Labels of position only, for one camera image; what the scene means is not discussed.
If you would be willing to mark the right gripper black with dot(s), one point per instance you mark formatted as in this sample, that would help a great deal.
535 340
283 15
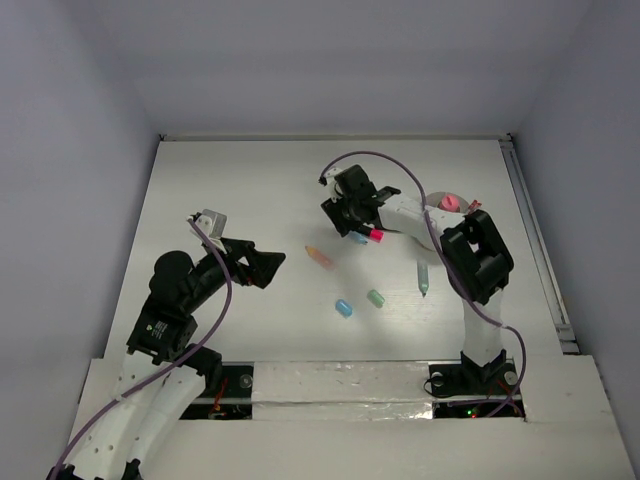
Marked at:
333 212

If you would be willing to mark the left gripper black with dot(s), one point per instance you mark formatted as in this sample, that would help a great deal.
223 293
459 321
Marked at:
241 262

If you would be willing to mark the blue marker cap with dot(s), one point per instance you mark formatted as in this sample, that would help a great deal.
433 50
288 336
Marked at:
343 308

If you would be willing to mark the black pink highlighter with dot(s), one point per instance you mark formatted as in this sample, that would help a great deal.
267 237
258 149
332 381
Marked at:
376 235

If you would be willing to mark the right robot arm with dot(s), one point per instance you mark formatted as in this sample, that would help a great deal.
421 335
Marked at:
475 257

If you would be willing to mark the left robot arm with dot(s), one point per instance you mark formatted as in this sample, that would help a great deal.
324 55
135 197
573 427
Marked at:
163 370

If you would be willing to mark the blue highlighter marker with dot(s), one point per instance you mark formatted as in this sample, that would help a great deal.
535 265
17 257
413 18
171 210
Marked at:
358 238

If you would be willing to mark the orange highlighter marker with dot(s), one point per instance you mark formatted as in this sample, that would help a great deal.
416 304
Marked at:
320 258

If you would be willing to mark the green marker cap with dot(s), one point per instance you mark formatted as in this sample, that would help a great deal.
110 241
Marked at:
376 298

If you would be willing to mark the green highlighter marker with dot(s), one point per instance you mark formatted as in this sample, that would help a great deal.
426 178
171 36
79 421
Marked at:
423 277

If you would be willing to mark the white round container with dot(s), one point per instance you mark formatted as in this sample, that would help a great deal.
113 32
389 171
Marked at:
434 198

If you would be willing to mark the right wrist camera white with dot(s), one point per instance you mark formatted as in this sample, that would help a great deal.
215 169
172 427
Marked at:
329 181

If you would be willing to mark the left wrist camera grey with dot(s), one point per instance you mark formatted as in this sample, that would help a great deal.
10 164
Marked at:
210 222

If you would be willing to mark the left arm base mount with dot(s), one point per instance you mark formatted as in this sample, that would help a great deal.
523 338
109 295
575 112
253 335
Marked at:
231 400

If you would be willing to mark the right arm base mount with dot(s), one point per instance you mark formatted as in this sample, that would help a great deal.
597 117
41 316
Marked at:
457 397

